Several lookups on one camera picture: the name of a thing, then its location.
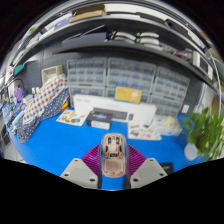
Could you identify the grey plastic drawer cabinet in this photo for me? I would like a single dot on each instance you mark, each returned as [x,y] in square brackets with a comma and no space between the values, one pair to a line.
[131,71]
[86,71]
[171,86]

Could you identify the colourful picture sheet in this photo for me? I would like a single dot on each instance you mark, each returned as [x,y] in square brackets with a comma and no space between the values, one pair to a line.
[70,117]
[143,132]

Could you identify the dark overhead shelf unit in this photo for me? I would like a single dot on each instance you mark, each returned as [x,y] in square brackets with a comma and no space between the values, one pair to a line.
[100,45]

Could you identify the green potted plant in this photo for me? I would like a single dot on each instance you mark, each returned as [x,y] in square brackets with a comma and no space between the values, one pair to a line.
[206,133]

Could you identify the clear plastic package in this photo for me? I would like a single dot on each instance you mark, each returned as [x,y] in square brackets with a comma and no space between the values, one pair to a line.
[168,125]

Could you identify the dotted patterned fabric bag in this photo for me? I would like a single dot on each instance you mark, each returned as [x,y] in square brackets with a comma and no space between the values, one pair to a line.
[43,103]

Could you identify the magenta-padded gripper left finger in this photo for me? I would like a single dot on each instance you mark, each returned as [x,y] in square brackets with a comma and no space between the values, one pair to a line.
[78,171]

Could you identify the long white keyboard box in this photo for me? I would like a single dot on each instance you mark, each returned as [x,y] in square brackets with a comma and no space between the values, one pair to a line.
[140,111]

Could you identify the yellow card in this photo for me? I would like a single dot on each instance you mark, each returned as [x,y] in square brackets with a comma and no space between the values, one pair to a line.
[128,95]

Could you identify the purple cloth item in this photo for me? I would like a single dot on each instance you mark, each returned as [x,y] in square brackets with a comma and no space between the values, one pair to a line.
[18,94]

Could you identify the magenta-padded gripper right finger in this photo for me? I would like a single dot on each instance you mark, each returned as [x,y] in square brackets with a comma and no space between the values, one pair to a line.
[148,171]

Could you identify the white wall crate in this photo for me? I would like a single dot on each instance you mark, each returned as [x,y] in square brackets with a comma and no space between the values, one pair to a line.
[51,73]

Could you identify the small black box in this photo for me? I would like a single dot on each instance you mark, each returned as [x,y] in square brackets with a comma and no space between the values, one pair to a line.
[99,119]

